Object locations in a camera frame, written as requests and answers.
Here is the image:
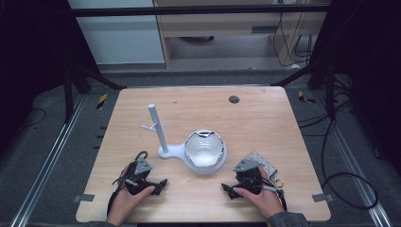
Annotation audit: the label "light wooden desk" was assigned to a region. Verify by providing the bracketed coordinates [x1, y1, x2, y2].
[152, 0, 333, 70]

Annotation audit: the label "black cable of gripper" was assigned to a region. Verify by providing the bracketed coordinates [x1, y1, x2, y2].
[275, 188, 288, 212]
[106, 175, 130, 218]

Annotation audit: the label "white stand with pole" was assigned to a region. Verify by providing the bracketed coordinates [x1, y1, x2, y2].
[140, 103, 229, 175]

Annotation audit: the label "aluminium floor rail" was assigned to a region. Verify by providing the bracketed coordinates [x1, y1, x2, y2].
[9, 94, 88, 227]
[310, 89, 395, 227]

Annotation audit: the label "thick black floor cable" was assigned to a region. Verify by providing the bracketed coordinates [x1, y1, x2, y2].
[320, 116, 380, 211]

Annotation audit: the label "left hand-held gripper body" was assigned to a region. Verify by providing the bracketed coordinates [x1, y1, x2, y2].
[120, 150, 156, 196]

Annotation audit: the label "black horizontal frame bar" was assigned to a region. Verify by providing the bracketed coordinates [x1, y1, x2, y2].
[69, 4, 333, 18]

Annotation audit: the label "person's left hand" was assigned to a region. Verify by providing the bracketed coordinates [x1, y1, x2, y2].
[106, 184, 157, 227]

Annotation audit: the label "yellow black striped tape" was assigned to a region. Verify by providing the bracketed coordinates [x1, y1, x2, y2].
[297, 90, 317, 105]
[96, 93, 109, 112]

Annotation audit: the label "white cabinet panel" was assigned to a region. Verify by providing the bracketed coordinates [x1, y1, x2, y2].
[66, 0, 166, 66]

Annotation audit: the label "person's right hand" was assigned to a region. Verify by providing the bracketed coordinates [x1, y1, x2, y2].
[232, 166, 286, 220]

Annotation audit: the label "black metal stand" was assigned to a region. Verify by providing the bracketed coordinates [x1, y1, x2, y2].
[61, 61, 128, 125]
[270, 62, 353, 119]

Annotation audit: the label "grey tape strip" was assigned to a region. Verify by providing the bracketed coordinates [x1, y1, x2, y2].
[311, 193, 335, 203]
[72, 193, 96, 203]

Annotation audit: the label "black hanging cables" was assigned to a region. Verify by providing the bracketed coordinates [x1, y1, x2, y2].
[271, 11, 315, 68]

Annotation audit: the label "thin black floor cable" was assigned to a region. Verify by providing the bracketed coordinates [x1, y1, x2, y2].
[19, 108, 47, 129]

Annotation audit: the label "dark curtain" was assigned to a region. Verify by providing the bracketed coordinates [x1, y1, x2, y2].
[0, 0, 102, 152]
[308, 0, 401, 176]

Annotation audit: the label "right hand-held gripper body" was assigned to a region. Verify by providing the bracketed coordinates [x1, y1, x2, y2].
[233, 158, 266, 194]

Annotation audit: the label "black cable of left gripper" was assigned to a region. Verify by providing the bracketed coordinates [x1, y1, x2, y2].
[106, 175, 130, 218]

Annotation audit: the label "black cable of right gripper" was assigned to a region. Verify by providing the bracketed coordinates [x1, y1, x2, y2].
[275, 188, 288, 212]

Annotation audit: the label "white bowl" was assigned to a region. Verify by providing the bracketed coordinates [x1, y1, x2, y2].
[183, 129, 227, 167]

